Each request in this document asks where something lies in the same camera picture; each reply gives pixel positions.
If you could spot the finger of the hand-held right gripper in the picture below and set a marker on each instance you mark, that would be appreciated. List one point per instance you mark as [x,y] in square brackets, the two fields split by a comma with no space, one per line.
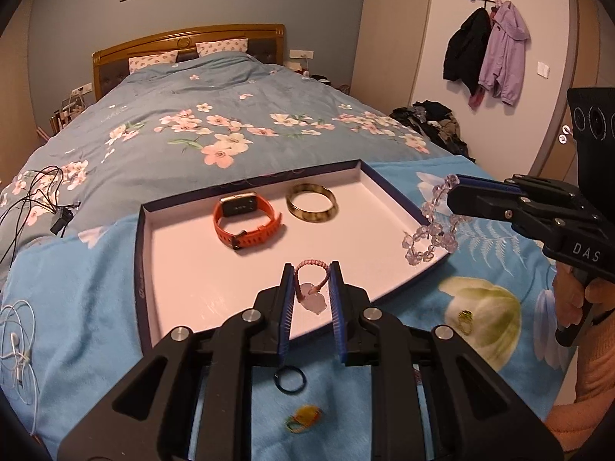
[485,183]
[480,204]

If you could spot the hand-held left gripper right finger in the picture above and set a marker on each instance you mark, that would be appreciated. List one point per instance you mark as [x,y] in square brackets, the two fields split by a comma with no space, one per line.
[336,307]

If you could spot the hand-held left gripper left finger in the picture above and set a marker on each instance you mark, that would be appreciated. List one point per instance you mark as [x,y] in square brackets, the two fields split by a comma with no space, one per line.
[287,307]

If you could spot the dark blue box tray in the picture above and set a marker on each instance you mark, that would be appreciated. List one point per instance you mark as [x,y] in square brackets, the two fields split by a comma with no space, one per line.
[192,259]

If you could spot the person's right forearm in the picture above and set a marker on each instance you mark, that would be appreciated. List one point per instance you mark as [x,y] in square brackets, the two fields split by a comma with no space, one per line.
[596,379]

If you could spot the person's right hand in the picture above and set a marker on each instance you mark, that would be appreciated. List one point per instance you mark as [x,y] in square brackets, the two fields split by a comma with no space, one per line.
[569,297]

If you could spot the pile of dark clothes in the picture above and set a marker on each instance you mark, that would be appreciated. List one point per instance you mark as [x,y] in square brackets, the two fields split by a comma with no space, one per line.
[437,120]

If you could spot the maroon garment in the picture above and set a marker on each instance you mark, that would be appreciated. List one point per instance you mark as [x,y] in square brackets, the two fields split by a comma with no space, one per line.
[476,98]

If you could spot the gold tortoiseshell bangle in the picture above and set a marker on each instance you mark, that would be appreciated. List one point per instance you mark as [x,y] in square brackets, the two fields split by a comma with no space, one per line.
[310,216]

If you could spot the orange smartwatch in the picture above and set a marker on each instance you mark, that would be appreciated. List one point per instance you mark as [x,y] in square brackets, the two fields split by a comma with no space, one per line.
[238,205]

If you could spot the black jacket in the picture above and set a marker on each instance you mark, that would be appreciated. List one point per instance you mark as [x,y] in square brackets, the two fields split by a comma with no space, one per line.
[466,53]

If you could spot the purple jacket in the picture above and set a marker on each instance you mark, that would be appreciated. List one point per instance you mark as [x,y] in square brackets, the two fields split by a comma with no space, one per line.
[504,53]

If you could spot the wooden door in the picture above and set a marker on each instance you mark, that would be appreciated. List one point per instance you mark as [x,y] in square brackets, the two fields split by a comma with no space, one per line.
[581,48]

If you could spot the beige wardrobe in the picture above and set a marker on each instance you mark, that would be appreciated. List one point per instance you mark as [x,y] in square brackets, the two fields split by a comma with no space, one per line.
[389,33]

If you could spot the light blue flower blanket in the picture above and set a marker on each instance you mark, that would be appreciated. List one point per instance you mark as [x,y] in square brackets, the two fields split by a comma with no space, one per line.
[86,307]

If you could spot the grey-blue floral duvet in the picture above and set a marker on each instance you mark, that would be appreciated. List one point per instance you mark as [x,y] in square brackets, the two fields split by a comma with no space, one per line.
[192,105]

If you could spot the floral pillow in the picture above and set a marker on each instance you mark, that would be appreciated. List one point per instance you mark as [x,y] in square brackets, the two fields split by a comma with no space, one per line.
[221,46]
[151,61]

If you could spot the white earphones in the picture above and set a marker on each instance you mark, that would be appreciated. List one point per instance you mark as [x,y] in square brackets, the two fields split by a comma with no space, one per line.
[14,341]

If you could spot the wooden bed headboard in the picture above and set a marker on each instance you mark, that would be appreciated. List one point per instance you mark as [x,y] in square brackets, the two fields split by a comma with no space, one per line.
[192,36]

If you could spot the nightstand clutter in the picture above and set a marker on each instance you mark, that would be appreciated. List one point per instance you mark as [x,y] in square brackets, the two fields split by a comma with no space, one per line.
[67,115]

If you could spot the white light switch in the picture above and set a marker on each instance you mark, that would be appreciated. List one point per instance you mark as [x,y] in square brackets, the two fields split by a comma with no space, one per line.
[543,69]

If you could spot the white wall socket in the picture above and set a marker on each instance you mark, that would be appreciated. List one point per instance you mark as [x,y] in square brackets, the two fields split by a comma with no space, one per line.
[80,90]
[301,54]

